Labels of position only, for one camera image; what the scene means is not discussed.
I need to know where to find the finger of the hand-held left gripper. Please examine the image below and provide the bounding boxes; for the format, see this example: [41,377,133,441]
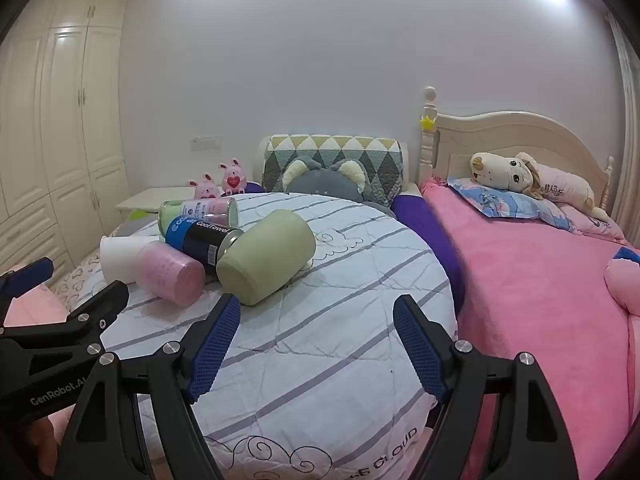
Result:
[0,256,55,331]
[0,280,131,361]

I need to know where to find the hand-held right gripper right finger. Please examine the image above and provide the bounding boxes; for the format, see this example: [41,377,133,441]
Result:
[393,295,587,480]

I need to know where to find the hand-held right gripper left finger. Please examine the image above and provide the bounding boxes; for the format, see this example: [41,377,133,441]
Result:
[60,292,242,480]

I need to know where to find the green cup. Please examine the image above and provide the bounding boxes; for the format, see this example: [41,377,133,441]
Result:
[215,208,317,307]

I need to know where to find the white cup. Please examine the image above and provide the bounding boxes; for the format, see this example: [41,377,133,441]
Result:
[99,234,152,284]

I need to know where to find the pink cup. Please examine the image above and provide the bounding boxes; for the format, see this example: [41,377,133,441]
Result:
[134,239,207,308]

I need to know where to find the pink cloth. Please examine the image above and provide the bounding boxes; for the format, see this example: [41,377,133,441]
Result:
[0,284,67,332]

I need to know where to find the heart print bed sheet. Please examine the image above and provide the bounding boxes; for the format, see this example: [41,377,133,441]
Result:
[52,251,109,307]

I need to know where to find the white striped round cushion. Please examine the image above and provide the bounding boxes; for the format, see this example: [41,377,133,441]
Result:
[50,192,459,480]

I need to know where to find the black can with blue label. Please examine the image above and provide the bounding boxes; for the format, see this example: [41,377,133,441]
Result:
[164,214,245,277]

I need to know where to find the purple bed sheet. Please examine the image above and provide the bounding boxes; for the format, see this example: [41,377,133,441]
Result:
[391,192,467,312]

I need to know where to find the pink fleece blanket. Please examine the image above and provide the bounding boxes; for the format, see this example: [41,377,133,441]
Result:
[419,176,640,480]

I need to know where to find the clear bottle with green cap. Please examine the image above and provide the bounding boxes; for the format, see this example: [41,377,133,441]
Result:
[157,196,239,236]

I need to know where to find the white nightstand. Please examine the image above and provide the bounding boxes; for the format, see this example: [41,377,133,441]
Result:
[115,185,202,219]

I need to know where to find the pink bunny plush toy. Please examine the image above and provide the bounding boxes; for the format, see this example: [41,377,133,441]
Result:
[218,158,246,197]
[187,173,221,200]

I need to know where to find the cream wardrobe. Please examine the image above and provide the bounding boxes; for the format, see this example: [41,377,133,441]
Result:
[0,0,133,288]

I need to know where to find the blue printed pillow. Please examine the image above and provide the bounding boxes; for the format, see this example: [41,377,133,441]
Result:
[447,174,577,234]

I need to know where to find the grey cat plush pillow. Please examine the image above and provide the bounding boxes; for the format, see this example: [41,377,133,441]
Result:
[282,157,397,217]

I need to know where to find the dog plush toy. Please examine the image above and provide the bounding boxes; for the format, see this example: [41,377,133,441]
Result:
[469,151,614,225]

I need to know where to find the pink printed pillow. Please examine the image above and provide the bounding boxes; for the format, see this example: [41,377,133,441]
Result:
[559,199,627,242]

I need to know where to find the pink plush cushion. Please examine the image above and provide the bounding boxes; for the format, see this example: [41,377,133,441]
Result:
[603,254,640,317]

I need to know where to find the triangle pattern cushion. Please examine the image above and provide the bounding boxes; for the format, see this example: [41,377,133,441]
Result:
[259,133,405,202]

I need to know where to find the cream wooden headboard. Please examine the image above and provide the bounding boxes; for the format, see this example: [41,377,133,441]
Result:
[418,86,616,212]

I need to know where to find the light curtain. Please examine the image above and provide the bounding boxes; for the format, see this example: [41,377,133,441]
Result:
[604,10,640,252]

